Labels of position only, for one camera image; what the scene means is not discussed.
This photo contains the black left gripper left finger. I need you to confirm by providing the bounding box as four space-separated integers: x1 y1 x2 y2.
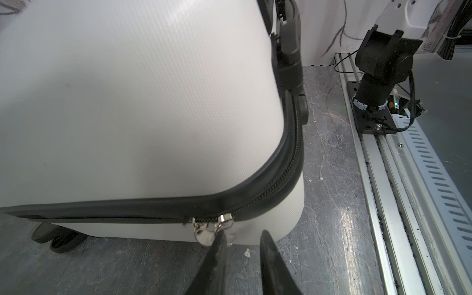
185 232 228 295

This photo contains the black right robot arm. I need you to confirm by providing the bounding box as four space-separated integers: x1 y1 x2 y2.
353 25 422 112

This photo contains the aluminium mounting rail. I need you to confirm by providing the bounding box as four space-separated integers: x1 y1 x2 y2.
334 52 472 295

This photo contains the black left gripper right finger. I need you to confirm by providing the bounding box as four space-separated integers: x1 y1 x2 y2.
259 230 302 295

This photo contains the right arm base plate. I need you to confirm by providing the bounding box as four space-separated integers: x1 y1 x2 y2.
347 79 407 135

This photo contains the white hard-shell suitcase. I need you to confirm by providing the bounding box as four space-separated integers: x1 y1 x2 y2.
1 1 308 245

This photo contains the white slotted cable duct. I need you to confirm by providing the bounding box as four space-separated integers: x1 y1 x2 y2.
390 114 472 259

